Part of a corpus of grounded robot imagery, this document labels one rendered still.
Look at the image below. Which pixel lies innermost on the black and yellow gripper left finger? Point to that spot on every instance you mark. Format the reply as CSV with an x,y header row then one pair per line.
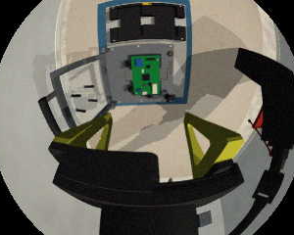
x,y
79,135

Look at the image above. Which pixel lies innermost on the green circuit board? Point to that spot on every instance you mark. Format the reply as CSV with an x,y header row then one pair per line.
x,y
145,74

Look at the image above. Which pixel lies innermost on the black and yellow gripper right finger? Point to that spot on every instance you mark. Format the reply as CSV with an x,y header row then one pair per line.
x,y
224,144

